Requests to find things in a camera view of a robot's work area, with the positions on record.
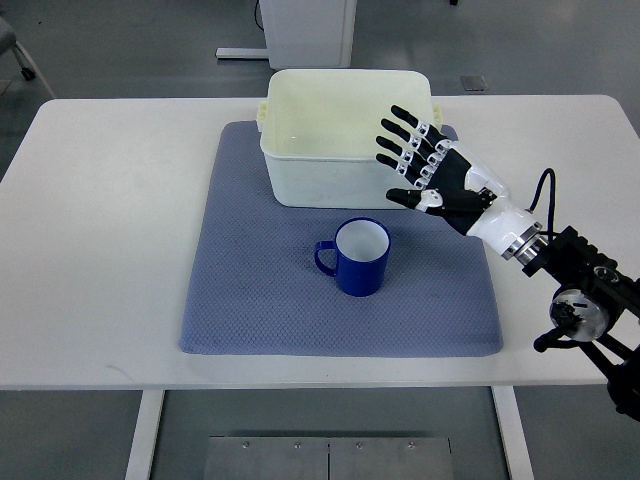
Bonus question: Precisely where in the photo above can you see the grey office chair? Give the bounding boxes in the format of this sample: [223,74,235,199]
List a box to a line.
[0,18,57,99]

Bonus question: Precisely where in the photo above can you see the small grey floor plate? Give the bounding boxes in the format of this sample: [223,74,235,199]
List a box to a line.
[460,75,490,92]

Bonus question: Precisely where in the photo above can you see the blue mug white inside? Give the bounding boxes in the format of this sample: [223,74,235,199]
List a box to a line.
[314,217,391,297]

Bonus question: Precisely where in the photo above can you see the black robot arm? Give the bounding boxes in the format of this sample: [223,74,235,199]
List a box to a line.
[516,168,639,420]

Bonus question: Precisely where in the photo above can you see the white table leg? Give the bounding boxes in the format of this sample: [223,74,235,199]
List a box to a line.
[491,386,534,480]
[124,390,165,480]

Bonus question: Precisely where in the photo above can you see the cream plastic box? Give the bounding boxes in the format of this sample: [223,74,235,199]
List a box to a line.
[257,69,439,209]

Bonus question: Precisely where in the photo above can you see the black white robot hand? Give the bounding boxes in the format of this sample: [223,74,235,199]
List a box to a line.
[376,105,549,265]

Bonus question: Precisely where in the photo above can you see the blue textured mat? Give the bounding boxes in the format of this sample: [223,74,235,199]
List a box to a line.
[178,120,504,359]

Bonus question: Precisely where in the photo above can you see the white right table leg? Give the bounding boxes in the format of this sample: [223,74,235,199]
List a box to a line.
[491,386,534,480]

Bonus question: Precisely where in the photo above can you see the white cabinet with base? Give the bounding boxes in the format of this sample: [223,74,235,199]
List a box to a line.
[216,0,357,70]

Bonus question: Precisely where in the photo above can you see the metal floor plate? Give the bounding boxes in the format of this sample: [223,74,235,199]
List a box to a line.
[204,436,454,479]

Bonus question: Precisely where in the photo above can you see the white left table leg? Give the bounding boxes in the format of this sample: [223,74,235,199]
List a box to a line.
[124,390,165,480]

